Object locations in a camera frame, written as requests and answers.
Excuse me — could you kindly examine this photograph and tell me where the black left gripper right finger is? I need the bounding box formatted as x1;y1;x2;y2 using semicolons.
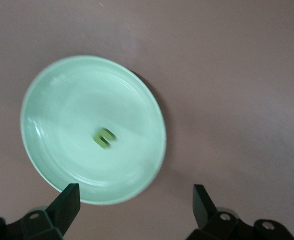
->
186;184;294;240

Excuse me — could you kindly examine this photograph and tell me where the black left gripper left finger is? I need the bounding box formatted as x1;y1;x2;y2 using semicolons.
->
0;183;81;240

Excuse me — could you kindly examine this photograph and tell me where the green plate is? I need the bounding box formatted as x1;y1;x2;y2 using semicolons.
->
20;55;167;206

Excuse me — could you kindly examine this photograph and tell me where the brown table cover sheet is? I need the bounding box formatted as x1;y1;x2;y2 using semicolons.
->
0;0;294;240

